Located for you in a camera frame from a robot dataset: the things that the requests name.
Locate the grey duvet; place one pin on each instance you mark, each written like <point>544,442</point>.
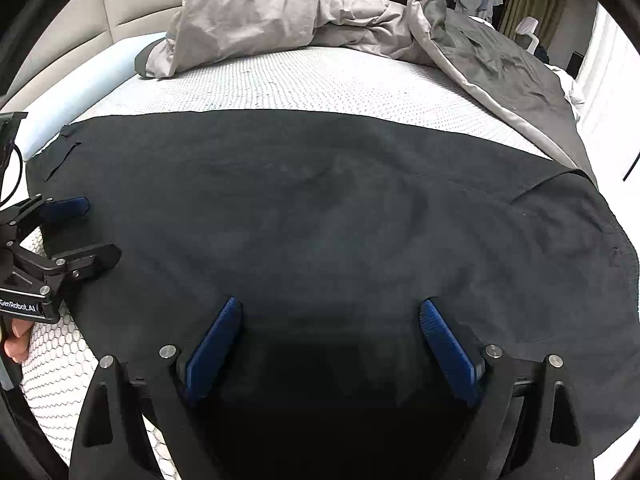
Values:
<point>300,5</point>

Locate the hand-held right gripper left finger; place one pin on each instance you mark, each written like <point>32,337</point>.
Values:
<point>215,345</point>

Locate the white hexagon patterned bed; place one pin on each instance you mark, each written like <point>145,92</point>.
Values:
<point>300,85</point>

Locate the light blue bolster pillow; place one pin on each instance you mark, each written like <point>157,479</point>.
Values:
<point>100,75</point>

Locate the person's left hand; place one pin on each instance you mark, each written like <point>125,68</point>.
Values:
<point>17,340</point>

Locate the white curtain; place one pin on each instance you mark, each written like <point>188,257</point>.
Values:
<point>610,85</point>

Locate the dark grey pillow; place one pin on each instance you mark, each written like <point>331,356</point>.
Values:
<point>142,62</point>

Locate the white crumpled cloth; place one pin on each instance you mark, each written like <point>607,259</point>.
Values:
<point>570,90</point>

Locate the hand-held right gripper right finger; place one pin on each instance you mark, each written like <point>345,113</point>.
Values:
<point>447,347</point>

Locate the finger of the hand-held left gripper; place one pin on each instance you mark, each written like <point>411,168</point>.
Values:
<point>95,260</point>
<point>67,207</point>

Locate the black cabinet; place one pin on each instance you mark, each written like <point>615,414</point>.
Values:
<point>575,62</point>

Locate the black pants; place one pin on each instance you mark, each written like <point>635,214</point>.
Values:
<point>320,210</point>

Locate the white chair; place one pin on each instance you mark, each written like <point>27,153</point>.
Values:
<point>525,27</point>

